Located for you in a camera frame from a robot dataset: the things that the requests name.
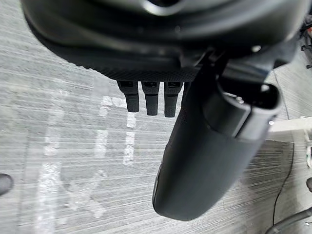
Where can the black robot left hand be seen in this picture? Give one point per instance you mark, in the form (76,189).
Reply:
(170,44)

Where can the dark equipment clutter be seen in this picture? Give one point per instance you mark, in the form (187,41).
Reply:
(307,44)

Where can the white furniture beam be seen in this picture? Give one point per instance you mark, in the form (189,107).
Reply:
(290,128)

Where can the dark robot left foot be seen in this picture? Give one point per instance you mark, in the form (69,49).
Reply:
(4,184)

